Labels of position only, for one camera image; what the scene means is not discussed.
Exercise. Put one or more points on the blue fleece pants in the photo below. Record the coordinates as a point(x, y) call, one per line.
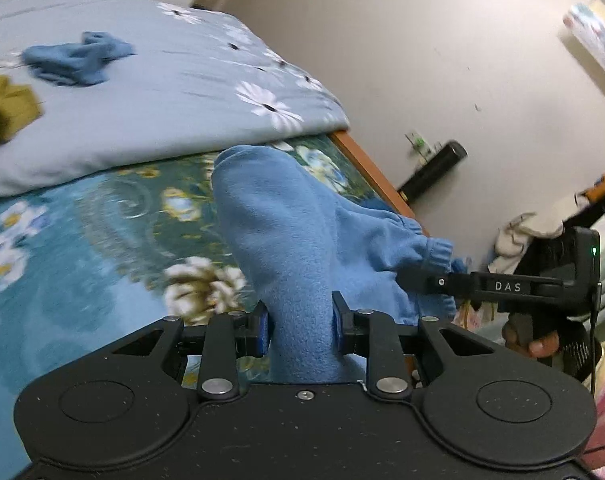
point(292, 240)

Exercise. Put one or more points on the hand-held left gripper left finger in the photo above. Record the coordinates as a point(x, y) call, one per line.
point(263, 331)

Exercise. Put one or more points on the light blue floral duvet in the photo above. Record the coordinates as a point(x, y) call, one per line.
point(157, 90)

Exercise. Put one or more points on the olive green garment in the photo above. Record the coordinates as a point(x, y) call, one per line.
point(2, 110)

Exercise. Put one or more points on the small blue fleece garment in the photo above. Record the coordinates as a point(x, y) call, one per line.
point(72, 60)

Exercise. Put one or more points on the wall poster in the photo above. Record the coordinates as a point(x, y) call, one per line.
point(597, 42)

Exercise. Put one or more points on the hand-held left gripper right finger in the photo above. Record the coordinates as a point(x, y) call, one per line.
point(339, 327)

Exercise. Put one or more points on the pile of clothes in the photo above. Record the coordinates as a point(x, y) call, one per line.
point(532, 225)

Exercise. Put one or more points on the teal floral bed sheet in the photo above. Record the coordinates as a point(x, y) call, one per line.
point(82, 260)

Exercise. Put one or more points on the wooden bed frame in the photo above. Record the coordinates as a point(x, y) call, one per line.
point(377, 175)

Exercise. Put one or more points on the black cylinder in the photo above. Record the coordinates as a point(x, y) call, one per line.
point(432, 170)

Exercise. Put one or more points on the wall socket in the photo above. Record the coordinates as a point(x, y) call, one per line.
point(420, 144)

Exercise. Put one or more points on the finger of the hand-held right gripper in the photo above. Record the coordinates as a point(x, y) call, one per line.
point(462, 284)

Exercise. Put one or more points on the person's right hand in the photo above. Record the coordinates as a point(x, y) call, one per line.
point(541, 346)

